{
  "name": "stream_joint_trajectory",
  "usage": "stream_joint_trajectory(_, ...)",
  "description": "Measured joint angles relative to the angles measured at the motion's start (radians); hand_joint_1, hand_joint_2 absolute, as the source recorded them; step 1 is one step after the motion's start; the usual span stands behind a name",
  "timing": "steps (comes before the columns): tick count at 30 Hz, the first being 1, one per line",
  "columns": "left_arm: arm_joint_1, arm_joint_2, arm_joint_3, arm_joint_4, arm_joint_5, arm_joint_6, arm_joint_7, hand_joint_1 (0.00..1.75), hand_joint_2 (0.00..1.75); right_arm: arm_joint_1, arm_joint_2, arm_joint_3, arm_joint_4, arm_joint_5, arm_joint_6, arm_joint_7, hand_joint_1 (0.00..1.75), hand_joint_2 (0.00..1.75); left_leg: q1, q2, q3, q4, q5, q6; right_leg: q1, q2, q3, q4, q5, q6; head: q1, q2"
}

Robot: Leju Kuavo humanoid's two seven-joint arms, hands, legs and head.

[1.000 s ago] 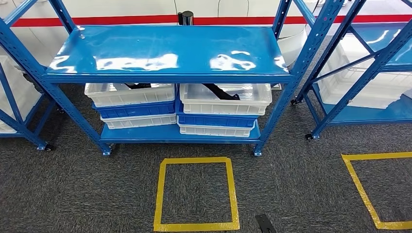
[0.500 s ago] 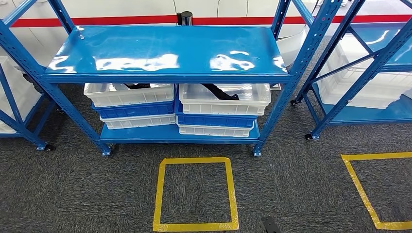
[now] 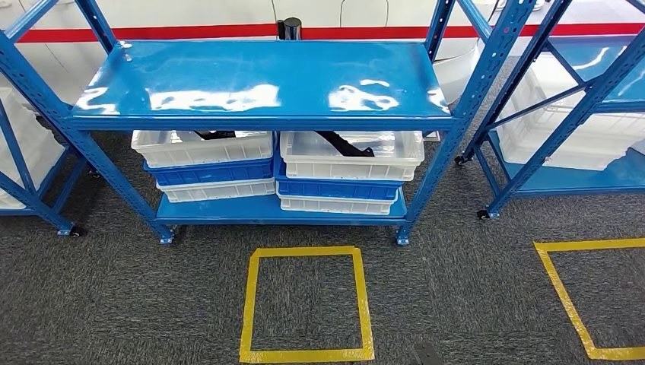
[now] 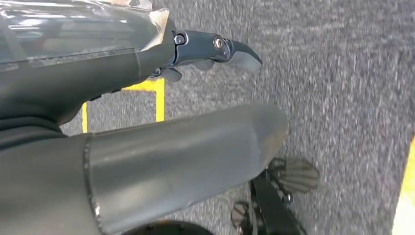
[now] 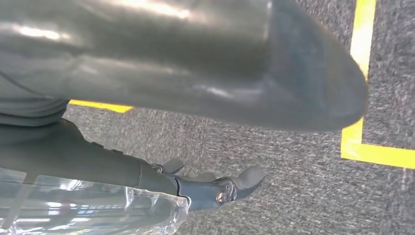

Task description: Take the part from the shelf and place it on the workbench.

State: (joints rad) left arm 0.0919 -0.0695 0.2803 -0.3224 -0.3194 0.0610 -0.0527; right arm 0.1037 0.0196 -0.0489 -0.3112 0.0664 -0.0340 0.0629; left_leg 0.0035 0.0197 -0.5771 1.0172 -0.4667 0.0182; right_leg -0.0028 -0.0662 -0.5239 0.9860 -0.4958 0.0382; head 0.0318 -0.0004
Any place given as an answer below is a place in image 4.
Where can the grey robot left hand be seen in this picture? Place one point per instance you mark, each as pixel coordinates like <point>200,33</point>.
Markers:
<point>146,168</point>

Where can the black robot leg part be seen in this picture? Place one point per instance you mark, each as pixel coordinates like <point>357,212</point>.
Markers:
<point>168,228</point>

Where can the yellow floor tape outline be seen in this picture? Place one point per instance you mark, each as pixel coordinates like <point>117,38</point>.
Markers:
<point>405,201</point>
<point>159,100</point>

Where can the ribbed grey left arm sleeve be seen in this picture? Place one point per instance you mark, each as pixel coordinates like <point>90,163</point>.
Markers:
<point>26,136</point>

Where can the black robot foot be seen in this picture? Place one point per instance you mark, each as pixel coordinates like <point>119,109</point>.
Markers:
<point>269,207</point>

